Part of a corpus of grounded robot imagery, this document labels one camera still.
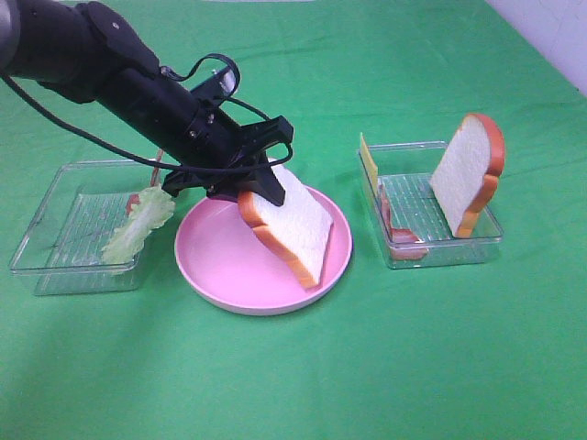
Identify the pink round plate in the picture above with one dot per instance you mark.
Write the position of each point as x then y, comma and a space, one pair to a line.
223, 261

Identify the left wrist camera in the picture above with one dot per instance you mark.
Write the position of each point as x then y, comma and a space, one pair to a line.
219, 87

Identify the clear plastic tray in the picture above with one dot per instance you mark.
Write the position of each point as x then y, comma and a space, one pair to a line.
61, 251
405, 170

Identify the right clear plastic tray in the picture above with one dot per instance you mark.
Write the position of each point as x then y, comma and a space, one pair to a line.
405, 170

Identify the green tablecloth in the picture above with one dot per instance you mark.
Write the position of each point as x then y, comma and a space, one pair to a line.
490, 351

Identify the left clear plastic tray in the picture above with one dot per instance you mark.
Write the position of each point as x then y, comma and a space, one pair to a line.
61, 251

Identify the toy bread slice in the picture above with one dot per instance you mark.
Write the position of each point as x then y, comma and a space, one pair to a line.
468, 173
296, 232

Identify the yellow toy cheese slice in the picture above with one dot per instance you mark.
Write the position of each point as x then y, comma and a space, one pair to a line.
369, 164

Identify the toy bacon strip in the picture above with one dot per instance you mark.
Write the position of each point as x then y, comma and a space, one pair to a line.
155, 179
399, 235

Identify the toy lettuce leaf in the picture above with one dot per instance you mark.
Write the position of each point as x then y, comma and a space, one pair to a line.
149, 210

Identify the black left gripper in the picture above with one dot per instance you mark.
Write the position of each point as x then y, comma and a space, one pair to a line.
226, 156

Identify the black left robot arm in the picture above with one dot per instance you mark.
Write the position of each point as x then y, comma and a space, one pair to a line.
89, 53

